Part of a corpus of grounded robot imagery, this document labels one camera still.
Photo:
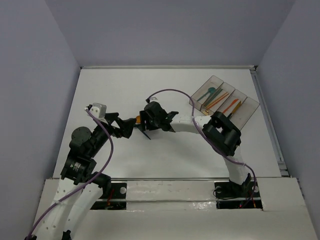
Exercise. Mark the orange plastic chopstick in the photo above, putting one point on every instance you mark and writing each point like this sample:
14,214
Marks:
215,98

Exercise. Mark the clear smoked utensil organizer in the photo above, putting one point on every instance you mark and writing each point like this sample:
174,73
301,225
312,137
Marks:
240,117

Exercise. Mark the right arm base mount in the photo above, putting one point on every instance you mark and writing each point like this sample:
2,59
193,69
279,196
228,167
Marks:
230,196

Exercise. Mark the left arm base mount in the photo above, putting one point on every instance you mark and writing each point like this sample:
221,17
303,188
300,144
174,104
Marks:
114,199

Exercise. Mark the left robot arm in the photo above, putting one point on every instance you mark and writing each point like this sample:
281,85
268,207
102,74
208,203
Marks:
82,181

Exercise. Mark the orange plastic spoon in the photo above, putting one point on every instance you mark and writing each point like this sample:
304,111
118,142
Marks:
138,119

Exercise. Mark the teal plastic spoon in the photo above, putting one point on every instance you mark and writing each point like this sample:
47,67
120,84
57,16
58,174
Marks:
210,91

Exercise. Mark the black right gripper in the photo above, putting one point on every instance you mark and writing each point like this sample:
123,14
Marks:
144,116

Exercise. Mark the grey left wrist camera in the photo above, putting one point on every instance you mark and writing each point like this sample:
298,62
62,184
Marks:
98,110

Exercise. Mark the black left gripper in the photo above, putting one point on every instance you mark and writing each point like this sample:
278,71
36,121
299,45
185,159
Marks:
114,124

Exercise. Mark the blue plastic spoon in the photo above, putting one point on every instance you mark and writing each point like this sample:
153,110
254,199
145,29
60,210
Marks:
143,132

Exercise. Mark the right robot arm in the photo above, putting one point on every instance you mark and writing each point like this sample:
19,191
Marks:
217,130

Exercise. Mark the orange plastic knife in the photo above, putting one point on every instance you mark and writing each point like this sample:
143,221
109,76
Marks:
233,102

